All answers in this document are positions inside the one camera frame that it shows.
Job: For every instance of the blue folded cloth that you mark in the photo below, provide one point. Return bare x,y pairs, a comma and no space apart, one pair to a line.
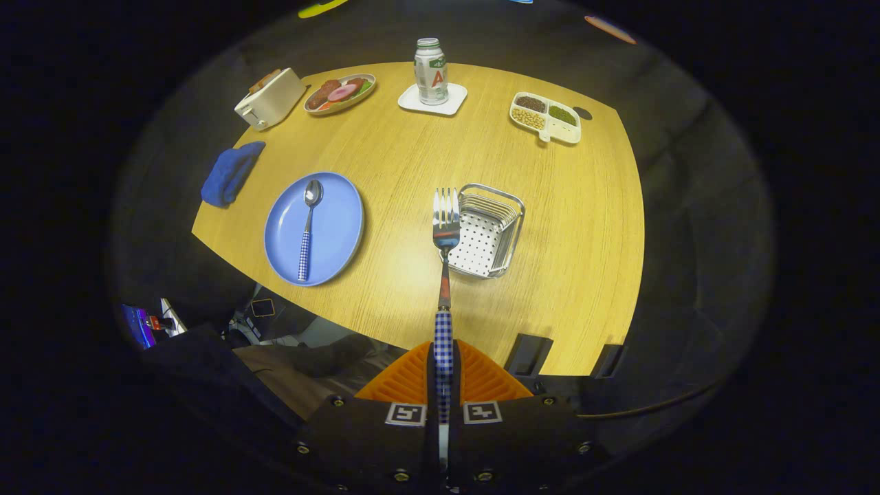
227,175

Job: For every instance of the white divided dish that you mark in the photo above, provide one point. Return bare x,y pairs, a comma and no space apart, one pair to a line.
567,130

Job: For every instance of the person's leg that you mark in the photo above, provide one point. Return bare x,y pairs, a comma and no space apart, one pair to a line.
302,385

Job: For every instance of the pink ham slice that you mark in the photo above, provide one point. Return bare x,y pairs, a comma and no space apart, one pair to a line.
342,93

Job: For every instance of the pile of yellow beans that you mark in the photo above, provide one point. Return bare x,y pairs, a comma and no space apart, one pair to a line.
528,118

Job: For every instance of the white toaster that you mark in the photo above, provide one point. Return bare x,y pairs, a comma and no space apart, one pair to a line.
275,100

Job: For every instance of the brown sausage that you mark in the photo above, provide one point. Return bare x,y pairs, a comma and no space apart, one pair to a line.
322,95

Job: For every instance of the blue round plate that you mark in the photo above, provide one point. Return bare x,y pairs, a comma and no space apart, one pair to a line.
340,234

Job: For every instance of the oval food plate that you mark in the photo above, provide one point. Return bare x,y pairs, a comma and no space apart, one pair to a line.
361,100

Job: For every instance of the white square coaster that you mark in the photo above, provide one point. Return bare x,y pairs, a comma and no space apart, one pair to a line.
412,102

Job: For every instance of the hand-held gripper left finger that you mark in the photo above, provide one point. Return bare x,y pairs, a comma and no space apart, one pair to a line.
364,440

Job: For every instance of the black table bracket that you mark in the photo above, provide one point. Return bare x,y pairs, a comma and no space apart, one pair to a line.
608,361
528,354

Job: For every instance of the white bottle green cap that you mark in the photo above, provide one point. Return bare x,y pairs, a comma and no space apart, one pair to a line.
432,75

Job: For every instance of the black table grommet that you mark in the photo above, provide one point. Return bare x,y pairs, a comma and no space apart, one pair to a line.
583,113

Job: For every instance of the green lettuce leaf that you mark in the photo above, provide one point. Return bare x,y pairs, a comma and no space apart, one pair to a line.
364,88

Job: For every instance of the computer monitor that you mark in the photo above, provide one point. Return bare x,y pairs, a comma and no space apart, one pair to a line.
137,326

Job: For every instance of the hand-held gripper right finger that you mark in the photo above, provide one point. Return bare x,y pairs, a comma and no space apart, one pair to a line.
522,440

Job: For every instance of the brown toast slice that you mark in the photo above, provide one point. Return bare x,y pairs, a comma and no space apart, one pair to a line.
272,75
260,85

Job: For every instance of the black box orange outline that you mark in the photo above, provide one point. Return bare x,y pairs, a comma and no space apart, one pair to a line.
262,307

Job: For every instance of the pile of green beans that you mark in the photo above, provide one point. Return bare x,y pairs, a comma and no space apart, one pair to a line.
562,115

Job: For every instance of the pile of dark beans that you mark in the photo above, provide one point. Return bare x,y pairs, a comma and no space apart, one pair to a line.
531,104

